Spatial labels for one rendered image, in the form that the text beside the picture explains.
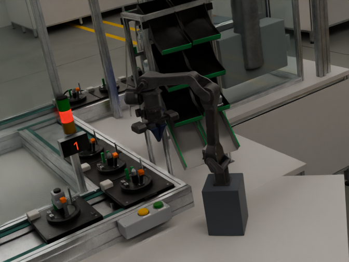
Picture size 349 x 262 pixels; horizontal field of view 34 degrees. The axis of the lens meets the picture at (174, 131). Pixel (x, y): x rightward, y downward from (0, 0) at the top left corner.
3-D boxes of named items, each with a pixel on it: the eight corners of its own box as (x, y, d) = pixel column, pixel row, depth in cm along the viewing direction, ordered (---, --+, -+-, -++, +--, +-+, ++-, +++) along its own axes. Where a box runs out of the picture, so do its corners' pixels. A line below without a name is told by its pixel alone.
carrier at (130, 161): (147, 170, 261) (142, 146, 257) (100, 190, 251) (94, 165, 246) (123, 155, 281) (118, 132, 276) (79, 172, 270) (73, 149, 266)
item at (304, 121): (355, 183, 403) (351, 68, 370) (232, 249, 354) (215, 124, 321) (289, 156, 458) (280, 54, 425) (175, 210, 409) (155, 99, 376)
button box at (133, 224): (172, 218, 229) (170, 205, 227) (127, 240, 220) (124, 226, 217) (163, 212, 235) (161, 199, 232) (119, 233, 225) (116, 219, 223)
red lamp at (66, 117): (75, 120, 233) (72, 109, 231) (64, 124, 231) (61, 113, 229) (70, 117, 237) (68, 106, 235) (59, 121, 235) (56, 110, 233)
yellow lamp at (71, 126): (78, 131, 235) (75, 120, 233) (67, 135, 232) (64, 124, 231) (73, 128, 239) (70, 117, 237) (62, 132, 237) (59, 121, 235)
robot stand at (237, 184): (244, 236, 217) (238, 190, 209) (208, 235, 221) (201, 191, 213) (248, 215, 229) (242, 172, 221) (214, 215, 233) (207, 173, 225)
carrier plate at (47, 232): (103, 219, 227) (102, 214, 226) (48, 245, 216) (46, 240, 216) (80, 198, 246) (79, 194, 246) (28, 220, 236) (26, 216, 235)
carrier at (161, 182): (174, 188, 241) (170, 161, 237) (125, 210, 231) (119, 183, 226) (147, 170, 261) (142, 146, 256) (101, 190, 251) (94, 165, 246)
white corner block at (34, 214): (41, 220, 234) (39, 212, 233) (31, 225, 232) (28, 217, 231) (38, 216, 238) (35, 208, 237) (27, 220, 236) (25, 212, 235)
